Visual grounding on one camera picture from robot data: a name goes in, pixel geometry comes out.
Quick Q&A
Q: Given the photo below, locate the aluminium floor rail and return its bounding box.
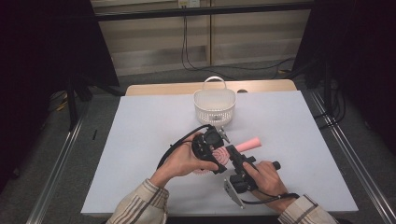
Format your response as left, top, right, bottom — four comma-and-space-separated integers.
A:
26, 105, 90, 224
309, 90, 396, 224

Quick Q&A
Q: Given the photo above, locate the black floor cable bundle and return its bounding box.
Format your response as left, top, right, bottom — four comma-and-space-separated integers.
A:
314, 90, 347, 130

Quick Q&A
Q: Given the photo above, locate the pink hairbrush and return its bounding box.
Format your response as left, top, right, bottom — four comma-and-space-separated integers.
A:
191, 136, 262, 176

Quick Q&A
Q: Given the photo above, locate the black power cable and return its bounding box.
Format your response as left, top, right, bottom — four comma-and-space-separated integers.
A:
185, 7, 295, 74
180, 7, 237, 81

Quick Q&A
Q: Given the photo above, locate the person's right hand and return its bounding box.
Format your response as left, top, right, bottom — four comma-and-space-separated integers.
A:
243, 160, 289, 198

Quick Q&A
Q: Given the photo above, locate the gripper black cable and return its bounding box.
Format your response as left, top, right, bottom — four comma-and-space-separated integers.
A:
156, 123, 214, 171
241, 192, 301, 205

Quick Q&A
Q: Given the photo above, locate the white table mat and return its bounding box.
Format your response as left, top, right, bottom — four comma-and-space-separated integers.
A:
79, 90, 360, 217

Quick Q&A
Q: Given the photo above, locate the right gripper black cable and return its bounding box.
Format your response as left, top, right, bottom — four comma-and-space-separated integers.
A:
241, 192, 301, 205

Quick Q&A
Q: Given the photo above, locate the wooden table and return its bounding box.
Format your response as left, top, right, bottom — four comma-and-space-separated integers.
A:
125, 78, 298, 97

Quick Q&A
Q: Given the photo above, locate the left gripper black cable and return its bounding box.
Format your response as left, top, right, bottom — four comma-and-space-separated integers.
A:
156, 123, 214, 171

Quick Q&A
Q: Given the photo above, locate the black metal stand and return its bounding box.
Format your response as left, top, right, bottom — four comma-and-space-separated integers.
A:
66, 74, 92, 132
323, 59, 332, 116

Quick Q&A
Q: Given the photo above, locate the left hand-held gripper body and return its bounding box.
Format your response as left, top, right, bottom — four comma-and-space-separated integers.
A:
191, 124, 232, 161

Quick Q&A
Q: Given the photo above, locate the white slotted plastic basket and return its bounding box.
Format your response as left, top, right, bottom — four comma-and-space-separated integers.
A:
193, 76, 237, 128

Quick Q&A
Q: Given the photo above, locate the person's left hand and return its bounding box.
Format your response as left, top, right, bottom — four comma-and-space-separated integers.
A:
157, 133, 219, 186

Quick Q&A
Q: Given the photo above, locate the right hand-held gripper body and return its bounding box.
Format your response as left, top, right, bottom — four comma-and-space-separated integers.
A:
223, 161, 281, 209

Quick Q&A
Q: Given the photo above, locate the black curtain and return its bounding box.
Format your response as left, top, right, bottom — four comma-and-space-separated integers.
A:
292, 0, 396, 157
0, 0, 120, 188

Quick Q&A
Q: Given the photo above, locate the white wall socket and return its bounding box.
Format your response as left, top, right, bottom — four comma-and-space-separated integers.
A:
177, 0, 201, 8

